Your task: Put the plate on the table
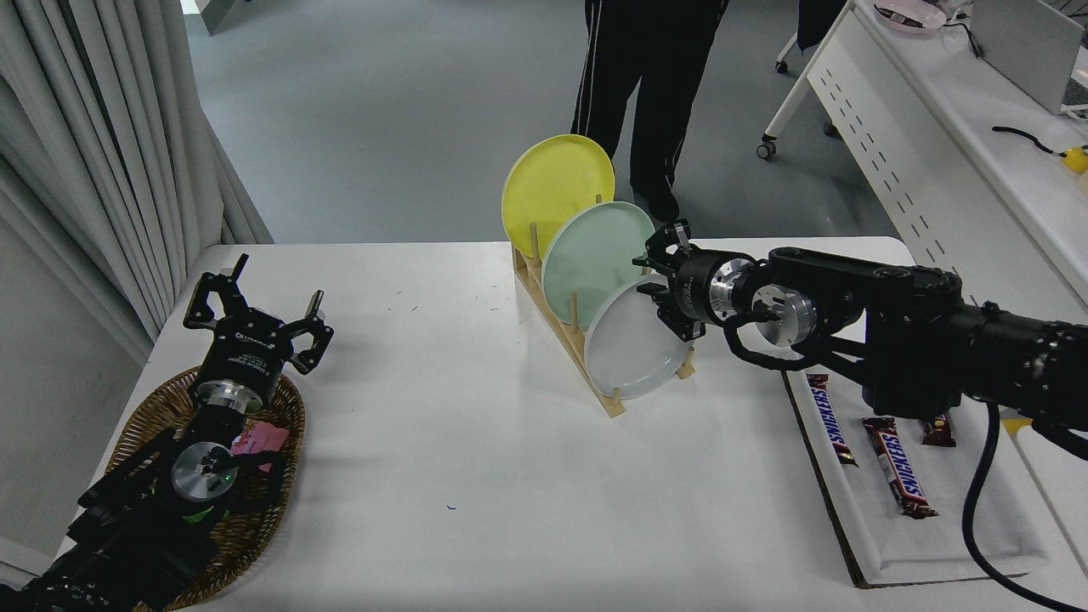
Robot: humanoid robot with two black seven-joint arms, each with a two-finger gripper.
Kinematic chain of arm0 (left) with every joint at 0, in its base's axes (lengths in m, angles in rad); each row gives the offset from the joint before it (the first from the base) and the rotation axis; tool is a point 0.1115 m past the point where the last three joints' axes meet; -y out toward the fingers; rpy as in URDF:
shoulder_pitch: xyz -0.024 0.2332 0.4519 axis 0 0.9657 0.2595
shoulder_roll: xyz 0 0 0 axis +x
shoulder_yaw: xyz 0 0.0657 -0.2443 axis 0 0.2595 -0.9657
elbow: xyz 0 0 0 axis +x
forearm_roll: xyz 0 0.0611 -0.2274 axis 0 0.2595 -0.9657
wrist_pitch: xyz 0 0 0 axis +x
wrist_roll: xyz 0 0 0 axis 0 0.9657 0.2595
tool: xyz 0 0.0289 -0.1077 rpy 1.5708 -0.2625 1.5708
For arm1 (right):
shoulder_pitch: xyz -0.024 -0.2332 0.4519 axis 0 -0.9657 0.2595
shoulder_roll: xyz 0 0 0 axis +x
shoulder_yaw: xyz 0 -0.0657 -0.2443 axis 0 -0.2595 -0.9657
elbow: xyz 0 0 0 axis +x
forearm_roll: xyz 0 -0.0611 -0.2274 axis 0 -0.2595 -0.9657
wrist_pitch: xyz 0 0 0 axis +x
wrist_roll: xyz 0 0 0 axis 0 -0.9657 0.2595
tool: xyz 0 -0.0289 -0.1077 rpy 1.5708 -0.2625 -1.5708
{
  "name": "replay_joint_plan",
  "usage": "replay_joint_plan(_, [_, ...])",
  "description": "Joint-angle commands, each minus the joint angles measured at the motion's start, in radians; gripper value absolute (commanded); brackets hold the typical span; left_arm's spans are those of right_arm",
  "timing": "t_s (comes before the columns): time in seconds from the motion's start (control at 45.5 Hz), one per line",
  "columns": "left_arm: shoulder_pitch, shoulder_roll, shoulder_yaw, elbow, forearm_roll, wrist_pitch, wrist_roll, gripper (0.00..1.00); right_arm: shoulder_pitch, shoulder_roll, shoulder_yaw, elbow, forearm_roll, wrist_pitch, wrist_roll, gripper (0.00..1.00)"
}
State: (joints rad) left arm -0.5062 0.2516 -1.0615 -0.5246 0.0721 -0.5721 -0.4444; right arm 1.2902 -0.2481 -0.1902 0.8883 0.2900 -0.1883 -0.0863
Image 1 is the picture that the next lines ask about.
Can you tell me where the grey curtain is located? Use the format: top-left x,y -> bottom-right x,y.
0,0 -> 275,366

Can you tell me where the grey plate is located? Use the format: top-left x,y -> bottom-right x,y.
583,273 -> 700,401

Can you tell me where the mint green plate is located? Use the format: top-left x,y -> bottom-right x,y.
541,201 -> 657,331

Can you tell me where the yellow plate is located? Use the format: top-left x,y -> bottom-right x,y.
500,134 -> 615,259

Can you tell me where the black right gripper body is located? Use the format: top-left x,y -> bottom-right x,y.
671,252 -> 717,324

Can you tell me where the dark brown snack bar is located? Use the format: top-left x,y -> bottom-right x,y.
919,413 -> 958,449

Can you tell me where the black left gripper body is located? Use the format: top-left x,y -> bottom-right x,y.
198,313 -> 296,399

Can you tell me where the pink bowl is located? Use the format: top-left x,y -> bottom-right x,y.
873,0 -> 947,35

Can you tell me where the brown wicker basket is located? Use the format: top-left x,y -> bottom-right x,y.
106,365 -> 306,611

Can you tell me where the thin black cable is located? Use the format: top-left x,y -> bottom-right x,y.
935,19 -> 984,60

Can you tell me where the Snickers bar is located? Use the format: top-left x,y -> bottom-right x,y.
805,373 -> 859,468
861,416 -> 940,520

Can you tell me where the white perforated desk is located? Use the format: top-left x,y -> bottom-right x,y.
756,0 -> 1088,317

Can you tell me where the thick black cable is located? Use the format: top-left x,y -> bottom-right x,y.
991,126 -> 1068,158

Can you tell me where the pink wrapper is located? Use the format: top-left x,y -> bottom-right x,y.
231,422 -> 291,473

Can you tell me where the wooden plate rack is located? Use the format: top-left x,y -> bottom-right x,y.
511,194 -> 696,418

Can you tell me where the white rectangular tray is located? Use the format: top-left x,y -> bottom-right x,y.
782,367 -> 1048,589

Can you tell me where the grey laptop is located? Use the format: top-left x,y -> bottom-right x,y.
969,0 -> 1088,116

